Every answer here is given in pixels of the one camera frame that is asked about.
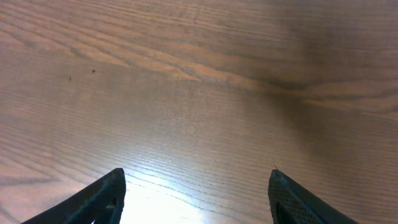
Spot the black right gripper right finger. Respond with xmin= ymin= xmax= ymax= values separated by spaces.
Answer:
xmin=267 ymin=169 xmax=358 ymax=224

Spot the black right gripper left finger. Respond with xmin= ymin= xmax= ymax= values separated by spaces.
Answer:
xmin=22 ymin=168 xmax=126 ymax=224

